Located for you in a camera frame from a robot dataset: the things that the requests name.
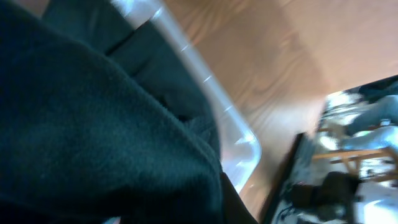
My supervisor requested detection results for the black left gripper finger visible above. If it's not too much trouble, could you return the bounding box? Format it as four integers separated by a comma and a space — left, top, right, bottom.
220, 172, 258, 224

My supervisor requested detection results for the black hooded sweatshirt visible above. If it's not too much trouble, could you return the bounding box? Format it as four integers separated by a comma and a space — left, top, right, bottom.
1, 1, 226, 223

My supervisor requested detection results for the clear plastic storage bin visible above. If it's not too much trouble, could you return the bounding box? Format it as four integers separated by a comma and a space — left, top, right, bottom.
111, 0, 261, 192

